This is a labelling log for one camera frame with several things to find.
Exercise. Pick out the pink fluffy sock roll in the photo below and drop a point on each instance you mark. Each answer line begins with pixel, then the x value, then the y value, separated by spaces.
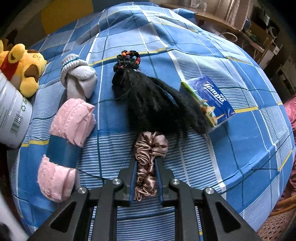
pixel 69 120

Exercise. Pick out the brown satin scrunchie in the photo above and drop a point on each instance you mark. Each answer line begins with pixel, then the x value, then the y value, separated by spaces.
pixel 145 150

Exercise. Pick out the cluttered shelf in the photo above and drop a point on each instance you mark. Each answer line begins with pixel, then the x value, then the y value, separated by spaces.
pixel 272 34

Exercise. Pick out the blue tissue pack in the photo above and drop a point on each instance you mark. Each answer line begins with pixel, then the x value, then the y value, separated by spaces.
pixel 208 99

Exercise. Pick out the pink patterned curtain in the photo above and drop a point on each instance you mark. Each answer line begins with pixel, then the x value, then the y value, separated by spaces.
pixel 233 9

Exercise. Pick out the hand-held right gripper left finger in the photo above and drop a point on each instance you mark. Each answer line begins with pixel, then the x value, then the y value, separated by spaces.
pixel 132 183

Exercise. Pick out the black beaded hair wig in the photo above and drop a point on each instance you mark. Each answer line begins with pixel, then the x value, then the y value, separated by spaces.
pixel 150 99

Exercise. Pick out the white metal chair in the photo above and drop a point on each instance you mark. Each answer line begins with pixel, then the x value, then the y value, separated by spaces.
pixel 253 39

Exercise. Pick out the grey knitted sock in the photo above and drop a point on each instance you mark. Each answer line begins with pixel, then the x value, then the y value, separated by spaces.
pixel 78 78

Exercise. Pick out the yellow bear plush toy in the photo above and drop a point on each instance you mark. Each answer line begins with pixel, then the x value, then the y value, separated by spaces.
pixel 25 67

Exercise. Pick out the wooden desk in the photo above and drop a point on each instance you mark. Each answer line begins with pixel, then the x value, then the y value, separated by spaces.
pixel 217 19

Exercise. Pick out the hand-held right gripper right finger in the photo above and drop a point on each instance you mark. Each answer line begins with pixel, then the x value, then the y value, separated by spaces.
pixel 160 183

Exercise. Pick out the white tin can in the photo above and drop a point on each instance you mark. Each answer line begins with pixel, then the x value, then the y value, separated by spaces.
pixel 13 111

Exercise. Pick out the grey yellow blue headboard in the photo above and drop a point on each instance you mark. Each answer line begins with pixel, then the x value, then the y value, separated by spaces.
pixel 64 16

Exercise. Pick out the clear plastic bags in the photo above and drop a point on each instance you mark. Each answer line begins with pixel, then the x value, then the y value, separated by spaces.
pixel 198 2

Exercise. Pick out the pink cloth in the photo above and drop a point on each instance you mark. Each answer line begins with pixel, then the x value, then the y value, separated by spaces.
pixel 290 111

